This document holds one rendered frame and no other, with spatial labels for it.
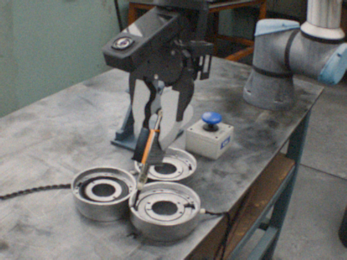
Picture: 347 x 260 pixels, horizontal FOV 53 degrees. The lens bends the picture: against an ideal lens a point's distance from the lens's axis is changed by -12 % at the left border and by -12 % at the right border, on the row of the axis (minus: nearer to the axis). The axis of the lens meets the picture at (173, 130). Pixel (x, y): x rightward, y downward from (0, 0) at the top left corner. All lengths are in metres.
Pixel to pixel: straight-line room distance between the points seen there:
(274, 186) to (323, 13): 0.54
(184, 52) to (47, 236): 0.33
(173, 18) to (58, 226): 0.35
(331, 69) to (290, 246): 1.07
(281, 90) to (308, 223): 1.06
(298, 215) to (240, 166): 1.26
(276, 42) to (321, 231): 1.18
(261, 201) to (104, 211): 0.60
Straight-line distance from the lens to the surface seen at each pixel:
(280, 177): 1.21
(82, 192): 0.62
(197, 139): 0.76
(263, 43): 0.99
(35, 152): 0.80
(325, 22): 0.91
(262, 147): 0.83
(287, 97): 1.03
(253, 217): 1.03
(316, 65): 0.92
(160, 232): 0.55
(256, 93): 1.02
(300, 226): 1.92
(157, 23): 0.48
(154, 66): 0.51
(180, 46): 0.49
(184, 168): 0.68
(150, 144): 0.53
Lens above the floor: 1.20
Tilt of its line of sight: 27 degrees down
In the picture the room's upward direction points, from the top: 3 degrees clockwise
